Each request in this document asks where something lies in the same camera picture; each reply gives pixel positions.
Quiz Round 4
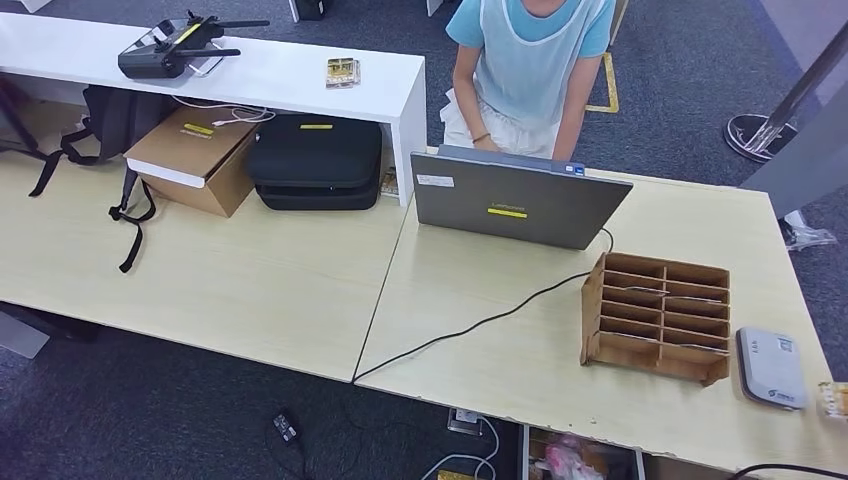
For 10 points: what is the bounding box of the yellow patterned ID card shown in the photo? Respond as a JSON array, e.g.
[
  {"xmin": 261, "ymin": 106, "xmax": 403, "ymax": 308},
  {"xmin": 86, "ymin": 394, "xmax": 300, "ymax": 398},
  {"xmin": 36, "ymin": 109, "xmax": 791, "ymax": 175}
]
[{"xmin": 818, "ymin": 382, "xmax": 848, "ymax": 420}]

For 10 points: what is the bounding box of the person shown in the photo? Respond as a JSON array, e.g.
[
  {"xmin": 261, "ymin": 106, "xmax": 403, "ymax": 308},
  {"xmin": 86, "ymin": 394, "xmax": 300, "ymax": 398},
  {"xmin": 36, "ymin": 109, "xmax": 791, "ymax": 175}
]
[{"xmin": 440, "ymin": 0, "xmax": 619, "ymax": 162}]

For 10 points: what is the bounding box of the wooden card slot organizer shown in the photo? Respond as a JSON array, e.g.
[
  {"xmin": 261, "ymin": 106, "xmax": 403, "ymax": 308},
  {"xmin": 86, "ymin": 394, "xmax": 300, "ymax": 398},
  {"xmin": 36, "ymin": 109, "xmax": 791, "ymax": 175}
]
[{"xmin": 580, "ymin": 251, "xmax": 732, "ymax": 388}]

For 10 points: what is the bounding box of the white card reader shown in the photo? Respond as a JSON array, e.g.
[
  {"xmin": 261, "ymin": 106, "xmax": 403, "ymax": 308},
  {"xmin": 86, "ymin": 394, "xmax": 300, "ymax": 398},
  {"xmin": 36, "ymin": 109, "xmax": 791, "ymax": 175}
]
[{"xmin": 735, "ymin": 326, "xmax": 810, "ymax": 411}]

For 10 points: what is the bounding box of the grey laptop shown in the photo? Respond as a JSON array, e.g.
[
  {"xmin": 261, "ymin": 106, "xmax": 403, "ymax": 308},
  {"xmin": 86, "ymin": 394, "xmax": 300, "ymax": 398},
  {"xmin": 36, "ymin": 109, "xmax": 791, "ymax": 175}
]
[{"xmin": 409, "ymin": 144, "xmax": 635, "ymax": 252}]

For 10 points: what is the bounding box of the stack of patterned cards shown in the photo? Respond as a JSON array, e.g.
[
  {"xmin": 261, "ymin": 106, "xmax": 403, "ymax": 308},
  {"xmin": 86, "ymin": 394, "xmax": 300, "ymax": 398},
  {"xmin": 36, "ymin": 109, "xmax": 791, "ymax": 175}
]
[{"xmin": 325, "ymin": 57, "xmax": 362, "ymax": 90}]

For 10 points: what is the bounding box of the black zip case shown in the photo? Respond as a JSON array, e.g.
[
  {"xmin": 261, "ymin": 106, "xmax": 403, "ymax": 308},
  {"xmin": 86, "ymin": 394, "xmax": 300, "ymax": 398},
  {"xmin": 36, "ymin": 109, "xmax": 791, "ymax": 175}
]
[{"xmin": 246, "ymin": 113, "xmax": 384, "ymax": 212}]

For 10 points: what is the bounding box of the white desk shelf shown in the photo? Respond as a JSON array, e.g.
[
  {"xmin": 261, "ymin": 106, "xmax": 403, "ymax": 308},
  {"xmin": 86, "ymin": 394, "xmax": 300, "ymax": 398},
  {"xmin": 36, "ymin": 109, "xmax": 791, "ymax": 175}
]
[{"xmin": 0, "ymin": 11, "xmax": 429, "ymax": 208}]

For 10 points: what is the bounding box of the silver stanchion with round base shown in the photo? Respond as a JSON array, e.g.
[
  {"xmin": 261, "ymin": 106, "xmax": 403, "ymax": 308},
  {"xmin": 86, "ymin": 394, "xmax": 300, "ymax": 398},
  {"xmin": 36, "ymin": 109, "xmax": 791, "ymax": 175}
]
[{"xmin": 723, "ymin": 19, "xmax": 848, "ymax": 165}]

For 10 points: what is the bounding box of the floor power strip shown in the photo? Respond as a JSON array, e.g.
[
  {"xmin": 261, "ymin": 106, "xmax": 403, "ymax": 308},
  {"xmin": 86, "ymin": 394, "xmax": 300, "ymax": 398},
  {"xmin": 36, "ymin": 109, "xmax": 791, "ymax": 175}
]
[{"xmin": 447, "ymin": 408, "xmax": 484, "ymax": 437}]

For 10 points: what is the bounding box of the brown cardboard box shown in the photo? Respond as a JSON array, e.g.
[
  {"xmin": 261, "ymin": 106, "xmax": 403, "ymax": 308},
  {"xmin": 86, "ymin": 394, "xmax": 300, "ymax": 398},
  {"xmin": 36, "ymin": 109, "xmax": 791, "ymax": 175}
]
[{"xmin": 123, "ymin": 105, "xmax": 261, "ymax": 219}]

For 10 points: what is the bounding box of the grey partition panel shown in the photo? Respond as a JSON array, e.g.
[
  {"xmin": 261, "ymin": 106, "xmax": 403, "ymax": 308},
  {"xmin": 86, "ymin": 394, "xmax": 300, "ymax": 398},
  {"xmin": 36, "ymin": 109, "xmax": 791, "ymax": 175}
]
[{"xmin": 738, "ymin": 79, "xmax": 848, "ymax": 220}]

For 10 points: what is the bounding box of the pink plastic bag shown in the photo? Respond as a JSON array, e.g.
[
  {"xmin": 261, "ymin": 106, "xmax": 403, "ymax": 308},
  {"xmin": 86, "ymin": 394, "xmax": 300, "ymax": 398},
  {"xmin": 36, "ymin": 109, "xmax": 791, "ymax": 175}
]
[{"xmin": 539, "ymin": 433, "xmax": 607, "ymax": 480}]

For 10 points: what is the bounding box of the clear plastic bag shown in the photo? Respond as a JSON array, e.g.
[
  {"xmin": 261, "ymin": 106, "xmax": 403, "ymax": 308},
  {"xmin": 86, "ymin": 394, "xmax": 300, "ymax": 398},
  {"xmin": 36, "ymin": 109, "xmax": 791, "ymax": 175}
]
[{"xmin": 781, "ymin": 209, "xmax": 839, "ymax": 252}]

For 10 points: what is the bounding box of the small black adapter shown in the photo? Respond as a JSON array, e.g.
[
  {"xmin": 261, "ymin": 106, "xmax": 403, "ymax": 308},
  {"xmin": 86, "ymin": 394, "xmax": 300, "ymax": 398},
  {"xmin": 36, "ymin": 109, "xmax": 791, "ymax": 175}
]
[{"xmin": 271, "ymin": 413, "xmax": 299, "ymax": 444}]

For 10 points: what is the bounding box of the black remote controller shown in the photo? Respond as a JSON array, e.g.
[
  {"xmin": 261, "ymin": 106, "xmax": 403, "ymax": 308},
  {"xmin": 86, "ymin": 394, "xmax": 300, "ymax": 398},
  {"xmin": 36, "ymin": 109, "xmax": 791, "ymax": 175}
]
[{"xmin": 117, "ymin": 9, "xmax": 271, "ymax": 81}]

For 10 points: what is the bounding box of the black backpack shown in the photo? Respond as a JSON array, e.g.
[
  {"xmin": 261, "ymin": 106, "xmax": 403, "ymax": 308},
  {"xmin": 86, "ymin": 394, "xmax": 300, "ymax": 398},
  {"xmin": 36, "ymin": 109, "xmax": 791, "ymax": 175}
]
[{"xmin": 27, "ymin": 84, "xmax": 177, "ymax": 274}]

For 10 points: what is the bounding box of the black laptop power cable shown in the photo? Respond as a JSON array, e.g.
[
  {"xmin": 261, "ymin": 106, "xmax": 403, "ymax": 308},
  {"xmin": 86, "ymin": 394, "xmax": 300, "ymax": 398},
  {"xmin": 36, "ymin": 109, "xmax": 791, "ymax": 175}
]
[{"xmin": 351, "ymin": 228, "xmax": 615, "ymax": 384}]

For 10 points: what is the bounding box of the white cable under shelf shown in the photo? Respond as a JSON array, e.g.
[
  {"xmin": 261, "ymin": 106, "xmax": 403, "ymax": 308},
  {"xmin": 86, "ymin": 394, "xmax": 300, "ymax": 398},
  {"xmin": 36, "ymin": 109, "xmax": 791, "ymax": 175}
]
[{"xmin": 170, "ymin": 95, "xmax": 277, "ymax": 128}]

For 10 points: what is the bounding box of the white floor cable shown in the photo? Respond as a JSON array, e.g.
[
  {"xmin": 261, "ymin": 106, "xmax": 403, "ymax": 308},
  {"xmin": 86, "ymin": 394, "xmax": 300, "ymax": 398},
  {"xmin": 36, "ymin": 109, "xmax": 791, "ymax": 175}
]
[{"xmin": 420, "ymin": 417, "xmax": 499, "ymax": 480}]

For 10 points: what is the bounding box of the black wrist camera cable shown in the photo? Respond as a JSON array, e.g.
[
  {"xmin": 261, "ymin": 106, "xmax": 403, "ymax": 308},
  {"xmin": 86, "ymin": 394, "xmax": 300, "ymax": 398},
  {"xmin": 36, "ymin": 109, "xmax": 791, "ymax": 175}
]
[{"xmin": 728, "ymin": 463, "xmax": 848, "ymax": 480}]

